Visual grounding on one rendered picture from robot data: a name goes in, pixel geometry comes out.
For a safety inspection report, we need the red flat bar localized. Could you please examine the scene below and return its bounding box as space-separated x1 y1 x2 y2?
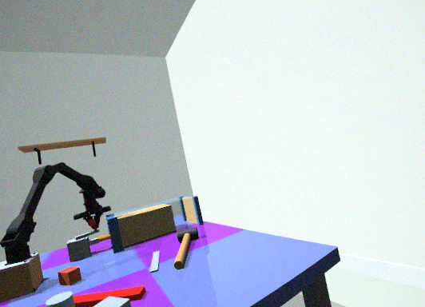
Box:
73 286 146 307

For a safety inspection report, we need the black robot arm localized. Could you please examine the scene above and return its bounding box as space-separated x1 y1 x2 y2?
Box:
0 162 105 266

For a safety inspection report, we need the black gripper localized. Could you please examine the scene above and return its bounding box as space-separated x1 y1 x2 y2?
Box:
73 198 111 228

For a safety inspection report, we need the mallet with grey head and wooden handle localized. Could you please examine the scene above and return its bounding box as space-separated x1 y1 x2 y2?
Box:
174 227 199 269

